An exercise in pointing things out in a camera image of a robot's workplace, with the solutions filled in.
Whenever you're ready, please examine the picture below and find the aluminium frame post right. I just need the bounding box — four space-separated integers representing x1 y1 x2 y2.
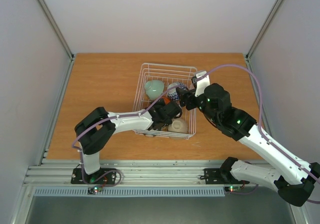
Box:
244 0 285 62

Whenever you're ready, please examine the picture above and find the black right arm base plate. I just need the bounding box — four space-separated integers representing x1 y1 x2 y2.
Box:
202 168 249 185

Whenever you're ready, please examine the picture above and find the white wire dish rack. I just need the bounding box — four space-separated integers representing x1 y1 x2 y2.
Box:
132 63 197 139

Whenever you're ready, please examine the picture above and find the red patterned bowl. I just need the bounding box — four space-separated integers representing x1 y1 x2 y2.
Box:
167 82 188 102

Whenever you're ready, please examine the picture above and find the celadon green ceramic bowl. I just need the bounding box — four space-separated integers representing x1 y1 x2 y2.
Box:
144 80 165 101

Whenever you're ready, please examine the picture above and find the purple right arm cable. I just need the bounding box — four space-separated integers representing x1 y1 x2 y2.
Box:
194 64 320 205

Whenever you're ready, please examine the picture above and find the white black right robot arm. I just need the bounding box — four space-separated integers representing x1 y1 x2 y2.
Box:
176 83 320 207

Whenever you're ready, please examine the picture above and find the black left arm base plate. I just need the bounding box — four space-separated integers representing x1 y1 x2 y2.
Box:
70 168 117 185

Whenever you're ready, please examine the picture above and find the aluminium frame post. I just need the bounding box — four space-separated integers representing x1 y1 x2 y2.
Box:
244 0 285 62
37 0 74 60

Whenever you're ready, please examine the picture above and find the right green circuit board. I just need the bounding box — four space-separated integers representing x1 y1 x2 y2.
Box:
224 186 244 192

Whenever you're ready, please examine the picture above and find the green circuit board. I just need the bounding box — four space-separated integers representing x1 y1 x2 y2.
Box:
224 186 244 192
87 186 103 195

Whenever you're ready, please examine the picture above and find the white bowl black rim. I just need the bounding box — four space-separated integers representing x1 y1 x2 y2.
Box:
143 129 157 138

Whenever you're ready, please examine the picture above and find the left green circuit board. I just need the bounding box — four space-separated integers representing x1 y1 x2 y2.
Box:
87 186 103 195

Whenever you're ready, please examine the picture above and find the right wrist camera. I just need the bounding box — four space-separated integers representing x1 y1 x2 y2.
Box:
191 70 211 97

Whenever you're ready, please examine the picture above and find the aluminium frame post left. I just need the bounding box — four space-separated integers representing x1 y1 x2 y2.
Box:
37 0 74 60

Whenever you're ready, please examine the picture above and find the aluminium rail base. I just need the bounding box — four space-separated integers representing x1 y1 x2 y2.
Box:
23 159 298 187

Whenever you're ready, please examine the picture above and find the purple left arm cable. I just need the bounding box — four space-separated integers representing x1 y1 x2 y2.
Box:
71 85 182 185

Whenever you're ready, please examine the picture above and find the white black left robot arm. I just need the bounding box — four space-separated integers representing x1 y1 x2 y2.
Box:
74 101 183 184

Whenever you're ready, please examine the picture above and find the grey slotted cable duct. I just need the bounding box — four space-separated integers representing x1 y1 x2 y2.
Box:
33 187 225 198

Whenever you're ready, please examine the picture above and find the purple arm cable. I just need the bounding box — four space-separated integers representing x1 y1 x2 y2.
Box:
194 64 320 205
71 85 182 185

